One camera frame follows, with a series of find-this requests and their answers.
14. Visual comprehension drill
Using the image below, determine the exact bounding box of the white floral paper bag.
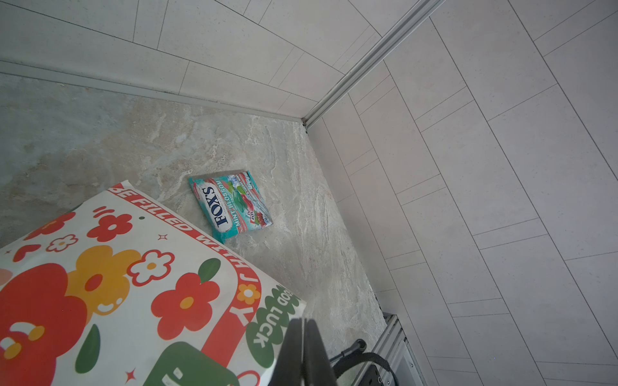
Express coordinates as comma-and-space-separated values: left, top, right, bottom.
1, 182, 305, 385

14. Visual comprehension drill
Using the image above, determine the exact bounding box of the teal Fox's candy packet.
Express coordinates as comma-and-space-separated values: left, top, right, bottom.
188, 170, 273, 244

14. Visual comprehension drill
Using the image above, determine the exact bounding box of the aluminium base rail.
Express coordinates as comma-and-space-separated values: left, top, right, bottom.
352, 313, 426, 386

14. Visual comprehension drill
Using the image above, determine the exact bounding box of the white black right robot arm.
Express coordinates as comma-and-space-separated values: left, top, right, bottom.
329, 339, 400, 386

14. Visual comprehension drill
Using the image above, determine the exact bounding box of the right corner aluminium profile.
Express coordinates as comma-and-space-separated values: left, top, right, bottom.
302, 0, 444, 130

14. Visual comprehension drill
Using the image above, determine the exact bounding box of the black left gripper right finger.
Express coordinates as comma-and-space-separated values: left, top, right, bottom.
303, 319, 337, 386

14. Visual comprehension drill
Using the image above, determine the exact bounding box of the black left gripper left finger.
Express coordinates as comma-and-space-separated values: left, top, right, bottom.
269, 318, 304, 386

